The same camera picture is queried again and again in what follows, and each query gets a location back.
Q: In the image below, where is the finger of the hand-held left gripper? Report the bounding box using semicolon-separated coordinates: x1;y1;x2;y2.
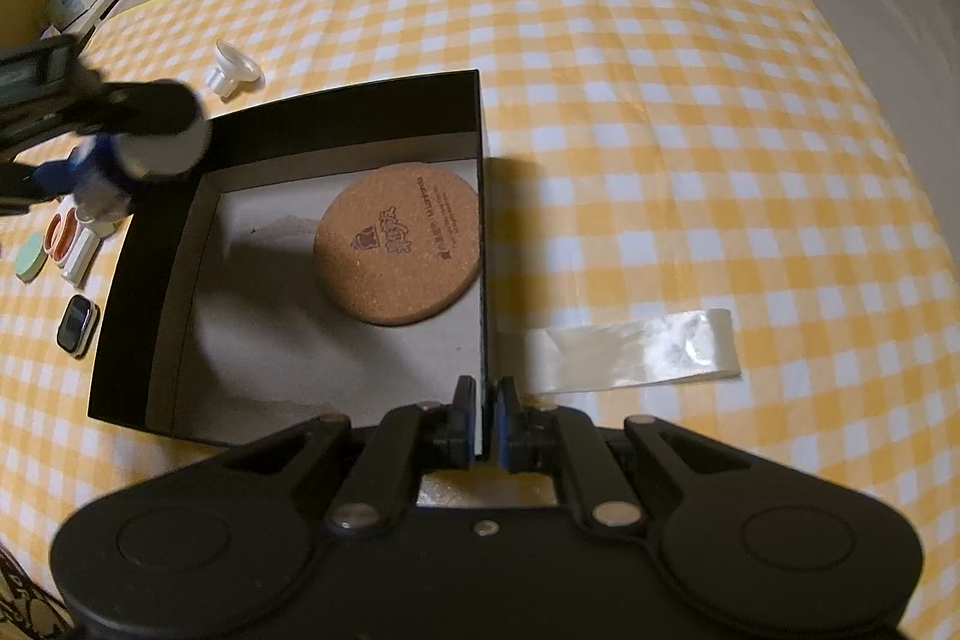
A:
67;64;199;140
0;149;100;216

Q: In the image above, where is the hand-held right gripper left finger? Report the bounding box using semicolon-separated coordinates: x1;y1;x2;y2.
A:
223;376;479;531

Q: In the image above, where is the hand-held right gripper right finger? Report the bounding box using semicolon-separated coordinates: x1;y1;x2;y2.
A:
490;377;752;529

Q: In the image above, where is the dark blue white bottle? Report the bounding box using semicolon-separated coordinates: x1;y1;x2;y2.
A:
75;85;213;220

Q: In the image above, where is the orange white contact lens case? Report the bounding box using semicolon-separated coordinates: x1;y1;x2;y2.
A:
43;196;104;290

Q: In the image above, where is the green round disc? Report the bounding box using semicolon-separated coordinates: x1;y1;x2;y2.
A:
14;234;50;283

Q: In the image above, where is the silver smartwatch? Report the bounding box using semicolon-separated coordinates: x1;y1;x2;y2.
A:
57;294;101;357

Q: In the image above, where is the black cardboard box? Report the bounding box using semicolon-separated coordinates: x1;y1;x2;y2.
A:
88;69;493;455

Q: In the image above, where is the white plastic suction cup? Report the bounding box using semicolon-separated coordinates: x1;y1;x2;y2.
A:
205;39;264;103

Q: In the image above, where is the clear plastic bag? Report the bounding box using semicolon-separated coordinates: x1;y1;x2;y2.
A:
523;307;744;396

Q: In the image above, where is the round cork coaster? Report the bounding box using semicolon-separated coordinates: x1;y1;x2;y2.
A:
313;163;483;327

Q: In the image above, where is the yellow checked cloth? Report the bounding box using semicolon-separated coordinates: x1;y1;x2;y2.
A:
0;0;960;618

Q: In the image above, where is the patterned cloth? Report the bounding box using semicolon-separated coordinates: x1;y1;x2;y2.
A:
0;545;74;640

